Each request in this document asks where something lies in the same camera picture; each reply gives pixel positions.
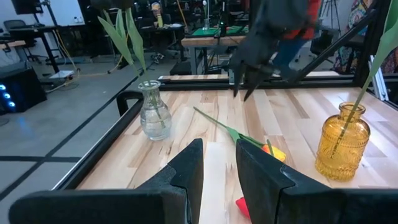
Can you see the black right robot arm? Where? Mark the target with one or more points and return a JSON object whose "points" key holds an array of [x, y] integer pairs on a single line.
{"points": [[280, 8]]}

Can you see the amber glass vase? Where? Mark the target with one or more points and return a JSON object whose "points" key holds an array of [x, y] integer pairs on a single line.
{"points": [[342, 149]]}

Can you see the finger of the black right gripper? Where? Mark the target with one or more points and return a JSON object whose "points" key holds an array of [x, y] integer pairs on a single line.
{"points": [[238, 77], [256, 81]]}

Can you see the black computer blue lights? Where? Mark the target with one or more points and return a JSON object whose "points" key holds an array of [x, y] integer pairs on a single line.
{"points": [[28, 93]]}

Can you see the clear bulbous glass vase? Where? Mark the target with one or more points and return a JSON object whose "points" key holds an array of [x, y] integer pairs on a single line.
{"points": [[154, 121]]}

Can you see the glass vase white flower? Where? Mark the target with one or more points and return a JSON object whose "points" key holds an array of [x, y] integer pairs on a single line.
{"points": [[206, 25]]}

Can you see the black wall monitor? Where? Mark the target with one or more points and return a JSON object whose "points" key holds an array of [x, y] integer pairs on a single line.
{"points": [[26, 6]]}

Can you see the white flat box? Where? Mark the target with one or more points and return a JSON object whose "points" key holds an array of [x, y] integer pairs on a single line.
{"points": [[62, 74]]}

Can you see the yellow orange artificial tulip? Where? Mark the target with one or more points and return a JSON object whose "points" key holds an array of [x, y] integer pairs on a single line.
{"points": [[276, 154]]}

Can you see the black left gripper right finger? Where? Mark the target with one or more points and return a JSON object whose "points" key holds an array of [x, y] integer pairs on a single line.
{"points": [[311, 207]]}

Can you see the person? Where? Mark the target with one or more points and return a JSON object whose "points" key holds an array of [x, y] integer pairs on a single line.
{"points": [[158, 17], [312, 18]]}

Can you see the black office chair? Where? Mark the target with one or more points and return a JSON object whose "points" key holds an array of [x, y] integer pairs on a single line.
{"points": [[14, 24]]}

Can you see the red artificial tulip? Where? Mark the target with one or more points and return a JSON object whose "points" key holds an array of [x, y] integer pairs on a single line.
{"points": [[243, 207], [387, 40]]}

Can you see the colourful patterned fabric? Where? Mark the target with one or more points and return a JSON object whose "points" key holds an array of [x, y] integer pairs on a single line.
{"points": [[357, 12]]}

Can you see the wooden workbench green mat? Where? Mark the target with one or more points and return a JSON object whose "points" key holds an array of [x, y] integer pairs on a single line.
{"points": [[211, 41]]}

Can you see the black office desk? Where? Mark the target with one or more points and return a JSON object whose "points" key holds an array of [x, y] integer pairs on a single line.
{"points": [[31, 29], [168, 29]]}

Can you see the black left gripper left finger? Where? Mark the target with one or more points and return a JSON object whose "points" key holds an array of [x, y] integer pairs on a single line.
{"points": [[93, 208]]}

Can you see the black aluminium table frame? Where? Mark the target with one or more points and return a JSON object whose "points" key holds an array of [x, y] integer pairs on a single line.
{"points": [[192, 84]]}

